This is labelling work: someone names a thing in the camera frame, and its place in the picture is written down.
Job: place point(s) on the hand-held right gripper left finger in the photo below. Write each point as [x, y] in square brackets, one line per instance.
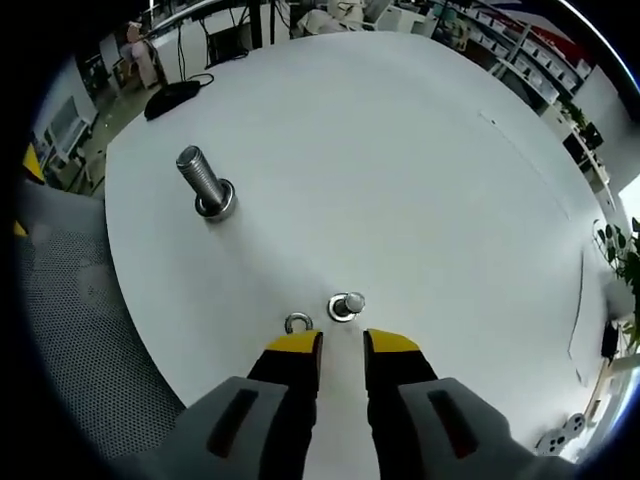
[280, 400]

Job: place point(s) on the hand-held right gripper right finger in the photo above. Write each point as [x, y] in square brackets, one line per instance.
[410, 400]

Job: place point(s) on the thick threaded stud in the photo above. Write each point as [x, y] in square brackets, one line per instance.
[200, 172]

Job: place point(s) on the grey mesh chair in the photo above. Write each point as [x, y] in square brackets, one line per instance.
[75, 310]

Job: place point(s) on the white handheld controller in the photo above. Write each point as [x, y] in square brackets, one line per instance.
[575, 424]
[552, 440]

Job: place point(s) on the black computer mouse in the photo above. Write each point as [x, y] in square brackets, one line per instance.
[167, 100]

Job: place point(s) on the small black device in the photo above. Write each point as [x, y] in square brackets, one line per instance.
[610, 340]

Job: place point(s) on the potted plant in white pot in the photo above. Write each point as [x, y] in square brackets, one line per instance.
[620, 300]

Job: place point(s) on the shelf with white bins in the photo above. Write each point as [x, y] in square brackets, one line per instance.
[530, 47]

